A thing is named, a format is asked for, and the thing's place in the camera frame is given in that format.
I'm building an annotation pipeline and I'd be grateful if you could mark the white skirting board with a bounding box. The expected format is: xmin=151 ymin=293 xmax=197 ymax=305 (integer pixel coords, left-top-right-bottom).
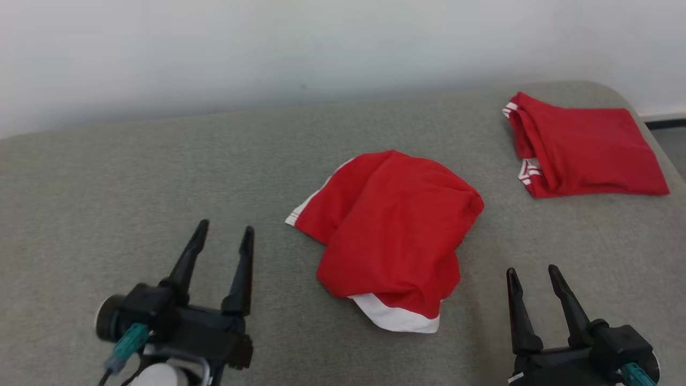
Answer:
xmin=639 ymin=109 xmax=686 ymax=122

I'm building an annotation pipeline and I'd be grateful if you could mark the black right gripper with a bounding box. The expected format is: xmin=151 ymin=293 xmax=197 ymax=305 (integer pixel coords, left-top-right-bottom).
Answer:
xmin=506 ymin=264 xmax=625 ymax=386

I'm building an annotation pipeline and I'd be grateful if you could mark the red jersey black lettering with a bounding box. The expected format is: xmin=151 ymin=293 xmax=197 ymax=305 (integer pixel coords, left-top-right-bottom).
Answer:
xmin=502 ymin=91 xmax=671 ymax=199

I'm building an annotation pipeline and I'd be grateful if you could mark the teal left camera cable plug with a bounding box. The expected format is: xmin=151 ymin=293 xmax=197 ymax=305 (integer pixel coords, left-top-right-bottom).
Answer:
xmin=104 ymin=322 xmax=150 ymax=375

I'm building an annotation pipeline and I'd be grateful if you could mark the teal right camera cable plug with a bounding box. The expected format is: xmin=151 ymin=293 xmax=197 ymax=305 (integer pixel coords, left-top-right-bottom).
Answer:
xmin=622 ymin=362 xmax=658 ymax=386

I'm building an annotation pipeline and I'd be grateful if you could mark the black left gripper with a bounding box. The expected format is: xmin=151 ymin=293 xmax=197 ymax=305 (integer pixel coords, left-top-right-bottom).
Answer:
xmin=159 ymin=219 xmax=256 ymax=372

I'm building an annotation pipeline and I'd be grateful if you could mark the red shorts white trim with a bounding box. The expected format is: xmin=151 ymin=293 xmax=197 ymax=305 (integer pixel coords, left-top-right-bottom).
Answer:
xmin=285 ymin=150 xmax=486 ymax=334

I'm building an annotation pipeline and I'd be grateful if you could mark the teal camera cable plug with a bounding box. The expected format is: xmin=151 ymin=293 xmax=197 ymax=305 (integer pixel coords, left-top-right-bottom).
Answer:
xmin=622 ymin=362 xmax=658 ymax=386
xmin=104 ymin=322 xmax=150 ymax=375

